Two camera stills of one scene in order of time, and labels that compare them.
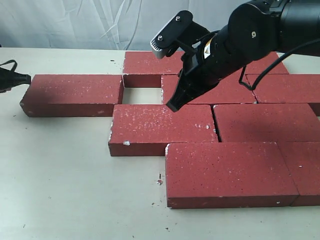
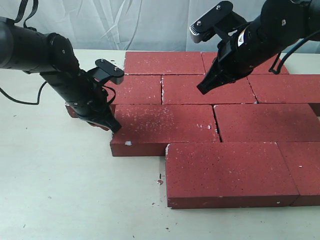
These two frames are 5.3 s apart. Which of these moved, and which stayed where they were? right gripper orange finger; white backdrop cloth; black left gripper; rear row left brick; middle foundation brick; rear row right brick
Moved: black left gripper; right gripper orange finger
Stayed: white backdrop cloth; rear row left brick; rear row right brick; middle foundation brick
